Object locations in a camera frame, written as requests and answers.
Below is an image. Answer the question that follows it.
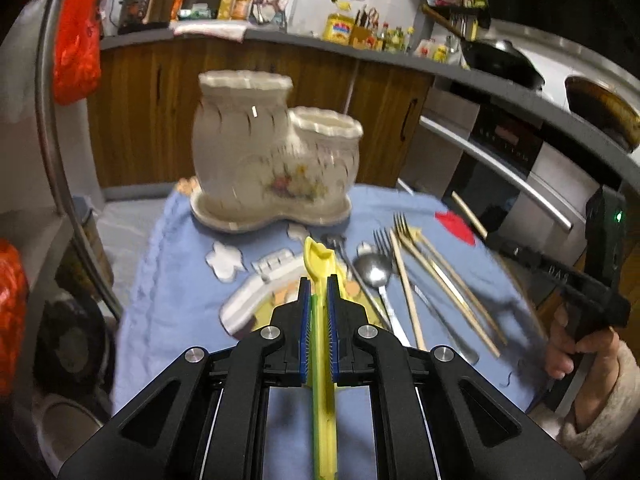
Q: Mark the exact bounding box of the red plastic bag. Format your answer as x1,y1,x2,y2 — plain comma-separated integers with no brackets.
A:
53,0,101,105

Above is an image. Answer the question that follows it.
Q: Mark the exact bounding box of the built-in oven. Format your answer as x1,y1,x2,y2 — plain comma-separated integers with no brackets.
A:
400,84,620,264

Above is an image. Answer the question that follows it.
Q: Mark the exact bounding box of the wooden chopstick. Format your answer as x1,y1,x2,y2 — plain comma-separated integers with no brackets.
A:
388,230,427,351
451,191,488,240
409,226,508,344

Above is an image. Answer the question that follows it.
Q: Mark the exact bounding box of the large steel spoon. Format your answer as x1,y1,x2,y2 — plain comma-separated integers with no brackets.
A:
355,252,411,347

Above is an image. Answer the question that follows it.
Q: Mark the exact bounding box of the knife block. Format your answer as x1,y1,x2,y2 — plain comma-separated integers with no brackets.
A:
348,6,378,50

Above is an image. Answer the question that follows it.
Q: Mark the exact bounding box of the white ceramic double utensil holder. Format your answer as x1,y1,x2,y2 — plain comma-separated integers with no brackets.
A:
190,70,363,233

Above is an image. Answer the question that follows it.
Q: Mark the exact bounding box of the white dish towel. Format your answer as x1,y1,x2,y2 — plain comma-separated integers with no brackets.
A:
170,20,253,44

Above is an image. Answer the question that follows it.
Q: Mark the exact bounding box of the yellow plastic utensil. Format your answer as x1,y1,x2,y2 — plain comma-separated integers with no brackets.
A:
304,236,337,479

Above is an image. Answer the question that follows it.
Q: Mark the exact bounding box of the black wok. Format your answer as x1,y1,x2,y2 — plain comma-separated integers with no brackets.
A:
423,6,546,91

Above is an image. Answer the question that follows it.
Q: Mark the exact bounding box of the right hand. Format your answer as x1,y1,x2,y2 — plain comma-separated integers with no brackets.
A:
544,306,620,380

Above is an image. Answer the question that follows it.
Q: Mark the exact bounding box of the right fuzzy sleeve forearm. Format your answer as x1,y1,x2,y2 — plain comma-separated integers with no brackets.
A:
558,337,639,469

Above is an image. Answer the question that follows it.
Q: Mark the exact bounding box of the electric pressure cooker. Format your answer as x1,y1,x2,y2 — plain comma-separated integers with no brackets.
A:
117,0,178,35

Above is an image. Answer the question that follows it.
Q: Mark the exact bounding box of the yellow oil tin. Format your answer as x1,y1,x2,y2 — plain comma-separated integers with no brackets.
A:
322,13,355,46

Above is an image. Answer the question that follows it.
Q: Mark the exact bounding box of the steel fork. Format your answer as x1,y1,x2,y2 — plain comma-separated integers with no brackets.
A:
373,230,480,365

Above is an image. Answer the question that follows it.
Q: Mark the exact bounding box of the blue cartoon cloth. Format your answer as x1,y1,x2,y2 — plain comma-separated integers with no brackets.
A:
110,182,551,480

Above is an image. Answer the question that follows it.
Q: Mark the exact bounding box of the small steel spoon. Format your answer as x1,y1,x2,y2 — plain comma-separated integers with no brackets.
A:
321,233,390,330

